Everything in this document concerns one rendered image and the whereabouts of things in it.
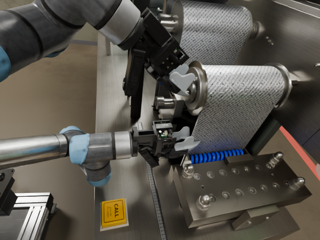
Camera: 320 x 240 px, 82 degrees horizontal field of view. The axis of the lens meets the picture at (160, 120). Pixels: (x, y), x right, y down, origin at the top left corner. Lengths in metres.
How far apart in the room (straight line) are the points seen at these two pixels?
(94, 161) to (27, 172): 1.48
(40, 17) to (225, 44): 0.55
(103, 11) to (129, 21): 0.04
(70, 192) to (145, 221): 1.16
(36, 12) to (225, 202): 0.59
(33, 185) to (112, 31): 1.65
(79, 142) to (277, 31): 0.70
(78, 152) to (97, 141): 0.05
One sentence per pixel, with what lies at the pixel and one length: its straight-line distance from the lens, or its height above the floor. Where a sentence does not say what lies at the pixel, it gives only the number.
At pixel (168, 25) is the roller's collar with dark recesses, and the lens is 0.66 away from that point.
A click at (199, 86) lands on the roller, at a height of 1.28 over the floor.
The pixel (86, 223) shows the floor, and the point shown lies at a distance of 1.62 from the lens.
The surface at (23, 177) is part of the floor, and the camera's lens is 1.95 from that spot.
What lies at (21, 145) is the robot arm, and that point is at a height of 1.12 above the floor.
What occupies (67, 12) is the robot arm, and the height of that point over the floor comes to 1.43.
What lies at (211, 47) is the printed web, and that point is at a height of 1.29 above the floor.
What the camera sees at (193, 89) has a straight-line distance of 0.48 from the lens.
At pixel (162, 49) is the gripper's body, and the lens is 0.38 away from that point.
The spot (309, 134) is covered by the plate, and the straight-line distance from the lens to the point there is 0.68.
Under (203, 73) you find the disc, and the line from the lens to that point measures 0.47.
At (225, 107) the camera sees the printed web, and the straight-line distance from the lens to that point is 0.52.
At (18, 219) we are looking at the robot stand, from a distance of 1.53.
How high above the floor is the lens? 1.52
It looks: 43 degrees down
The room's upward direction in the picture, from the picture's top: 10 degrees clockwise
